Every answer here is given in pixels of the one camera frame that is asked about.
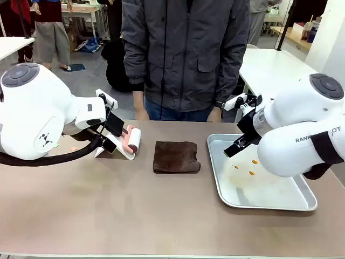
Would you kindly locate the standing person in dark clothes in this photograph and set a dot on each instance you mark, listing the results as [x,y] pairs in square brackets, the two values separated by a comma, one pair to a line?
[113,19]

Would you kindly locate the person in grey trousers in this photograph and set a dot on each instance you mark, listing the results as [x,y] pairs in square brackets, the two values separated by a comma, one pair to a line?
[51,35]

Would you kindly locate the blue jeans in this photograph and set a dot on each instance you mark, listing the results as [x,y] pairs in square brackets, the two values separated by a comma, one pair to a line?
[175,114]

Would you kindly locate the dark brown cloth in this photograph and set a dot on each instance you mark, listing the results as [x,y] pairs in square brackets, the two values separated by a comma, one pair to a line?
[175,157]

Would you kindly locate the brown cardboard box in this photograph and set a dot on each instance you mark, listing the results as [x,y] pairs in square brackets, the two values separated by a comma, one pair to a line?
[70,35]

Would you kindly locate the person left hand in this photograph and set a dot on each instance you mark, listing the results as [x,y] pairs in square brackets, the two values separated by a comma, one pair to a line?
[214,116]

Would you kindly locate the large white side table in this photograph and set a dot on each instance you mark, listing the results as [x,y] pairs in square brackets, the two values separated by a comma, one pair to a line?
[269,67]

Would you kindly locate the wooden background table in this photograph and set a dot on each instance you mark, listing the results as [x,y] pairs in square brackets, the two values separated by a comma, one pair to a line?
[293,37]

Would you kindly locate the brown drink bottle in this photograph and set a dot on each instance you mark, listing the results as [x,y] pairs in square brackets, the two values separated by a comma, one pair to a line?
[306,31]

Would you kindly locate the person right forearm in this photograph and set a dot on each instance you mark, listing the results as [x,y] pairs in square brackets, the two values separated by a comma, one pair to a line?
[134,75]

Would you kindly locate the white background desk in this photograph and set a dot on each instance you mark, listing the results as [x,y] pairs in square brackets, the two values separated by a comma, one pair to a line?
[81,10]

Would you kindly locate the black tripod pole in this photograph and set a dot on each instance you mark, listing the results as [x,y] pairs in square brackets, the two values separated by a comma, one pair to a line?
[24,21]

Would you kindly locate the blue plastic bag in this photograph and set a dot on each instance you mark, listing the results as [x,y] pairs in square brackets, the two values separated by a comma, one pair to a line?
[89,46]

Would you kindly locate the black wrist watch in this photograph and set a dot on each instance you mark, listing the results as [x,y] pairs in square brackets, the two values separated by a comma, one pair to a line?
[219,104]

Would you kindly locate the blue floor mat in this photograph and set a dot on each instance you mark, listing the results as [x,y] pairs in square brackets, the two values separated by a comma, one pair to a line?
[74,67]

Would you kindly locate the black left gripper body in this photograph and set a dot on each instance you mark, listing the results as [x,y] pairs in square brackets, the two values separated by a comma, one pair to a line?
[116,124]

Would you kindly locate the person in dark red clothes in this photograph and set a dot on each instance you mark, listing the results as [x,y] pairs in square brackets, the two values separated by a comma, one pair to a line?
[13,16]

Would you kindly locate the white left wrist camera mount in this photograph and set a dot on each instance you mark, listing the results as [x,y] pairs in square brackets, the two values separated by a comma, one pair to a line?
[103,94]

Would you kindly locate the person in light grey clothes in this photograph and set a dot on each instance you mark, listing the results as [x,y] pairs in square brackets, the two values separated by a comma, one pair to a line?
[256,21]

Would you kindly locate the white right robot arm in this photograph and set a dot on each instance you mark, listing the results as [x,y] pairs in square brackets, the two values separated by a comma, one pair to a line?
[296,135]

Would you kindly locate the small orange table sticker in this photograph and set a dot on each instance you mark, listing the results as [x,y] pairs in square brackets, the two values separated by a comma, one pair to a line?
[73,149]

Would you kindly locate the small green table sticker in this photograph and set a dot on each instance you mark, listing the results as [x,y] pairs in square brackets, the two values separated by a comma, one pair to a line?
[56,145]

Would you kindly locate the person right hand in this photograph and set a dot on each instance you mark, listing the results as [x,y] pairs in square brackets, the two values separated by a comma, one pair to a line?
[141,112]

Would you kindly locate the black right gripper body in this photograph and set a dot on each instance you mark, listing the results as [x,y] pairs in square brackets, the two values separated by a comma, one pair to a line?
[249,126]

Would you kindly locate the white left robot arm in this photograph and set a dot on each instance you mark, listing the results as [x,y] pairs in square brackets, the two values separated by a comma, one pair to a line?
[32,108]

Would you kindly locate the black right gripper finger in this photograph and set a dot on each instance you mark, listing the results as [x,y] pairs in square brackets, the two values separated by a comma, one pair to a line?
[234,149]
[241,140]

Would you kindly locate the pink white lint roller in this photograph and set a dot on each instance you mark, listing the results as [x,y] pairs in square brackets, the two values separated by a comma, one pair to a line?
[132,140]

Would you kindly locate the person left forearm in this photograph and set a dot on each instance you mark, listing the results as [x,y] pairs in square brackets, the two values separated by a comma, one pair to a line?
[233,78]

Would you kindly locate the crouching person in black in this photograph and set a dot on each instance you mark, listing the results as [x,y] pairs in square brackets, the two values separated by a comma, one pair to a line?
[116,67]

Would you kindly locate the person in grey jacket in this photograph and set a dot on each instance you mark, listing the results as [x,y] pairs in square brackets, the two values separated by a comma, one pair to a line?
[186,54]

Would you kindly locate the small white side table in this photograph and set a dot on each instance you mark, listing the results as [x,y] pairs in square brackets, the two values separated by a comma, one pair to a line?
[13,44]

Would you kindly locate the black vertical pole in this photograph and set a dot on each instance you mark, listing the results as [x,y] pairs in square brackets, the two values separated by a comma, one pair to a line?
[284,24]

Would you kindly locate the silver metal tray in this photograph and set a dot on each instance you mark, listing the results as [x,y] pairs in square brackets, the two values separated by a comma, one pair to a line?
[258,189]

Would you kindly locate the blue cup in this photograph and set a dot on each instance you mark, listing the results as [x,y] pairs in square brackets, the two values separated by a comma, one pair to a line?
[312,35]

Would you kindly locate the white folded roller stand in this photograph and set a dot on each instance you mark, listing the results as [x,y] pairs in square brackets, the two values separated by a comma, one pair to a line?
[126,155]

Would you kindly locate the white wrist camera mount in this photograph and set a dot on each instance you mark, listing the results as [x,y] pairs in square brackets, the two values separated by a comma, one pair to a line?
[103,94]
[234,102]

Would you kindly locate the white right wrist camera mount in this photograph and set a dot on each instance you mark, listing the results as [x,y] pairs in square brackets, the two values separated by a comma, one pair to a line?
[234,102]

